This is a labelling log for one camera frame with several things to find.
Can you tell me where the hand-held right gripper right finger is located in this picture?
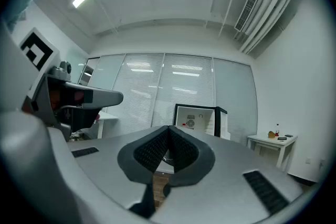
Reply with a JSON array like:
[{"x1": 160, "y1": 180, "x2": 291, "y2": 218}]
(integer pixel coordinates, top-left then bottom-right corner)
[{"x1": 154, "y1": 125, "x2": 306, "y2": 224}]

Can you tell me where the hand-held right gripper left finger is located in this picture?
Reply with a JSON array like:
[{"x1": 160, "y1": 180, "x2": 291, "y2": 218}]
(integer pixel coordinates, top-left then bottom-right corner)
[{"x1": 65, "y1": 125, "x2": 170, "y2": 219}]

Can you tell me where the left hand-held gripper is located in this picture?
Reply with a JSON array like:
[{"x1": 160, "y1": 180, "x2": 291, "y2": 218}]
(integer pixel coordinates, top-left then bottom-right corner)
[{"x1": 0, "y1": 18, "x2": 124, "y2": 140}]

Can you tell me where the black mini fridge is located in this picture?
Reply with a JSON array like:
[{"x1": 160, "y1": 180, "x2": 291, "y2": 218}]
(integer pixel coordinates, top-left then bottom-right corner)
[{"x1": 174, "y1": 103, "x2": 232, "y2": 141}]

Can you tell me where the white desk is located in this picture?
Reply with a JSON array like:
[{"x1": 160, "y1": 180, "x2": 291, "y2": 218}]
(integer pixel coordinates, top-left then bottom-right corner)
[{"x1": 96, "y1": 110, "x2": 120, "y2": 140}]

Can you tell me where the white side table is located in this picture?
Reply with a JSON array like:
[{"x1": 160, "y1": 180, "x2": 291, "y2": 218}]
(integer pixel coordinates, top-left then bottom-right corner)
[{"x1": 246, "y1": 132, "x2": 299, "y2": 170}]

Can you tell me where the white ceiling air vent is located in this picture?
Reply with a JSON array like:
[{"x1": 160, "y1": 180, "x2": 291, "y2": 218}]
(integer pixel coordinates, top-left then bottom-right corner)
[{"x1": 234, "y1": 0, "x2": 259, "y2": 33}]

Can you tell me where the white ceiling pipe bundle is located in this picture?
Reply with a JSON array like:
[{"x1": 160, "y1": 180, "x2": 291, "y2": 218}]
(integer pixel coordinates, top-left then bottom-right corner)
[{"x1": 238, "y1": 0, "x2": 303, "y2": 55}]

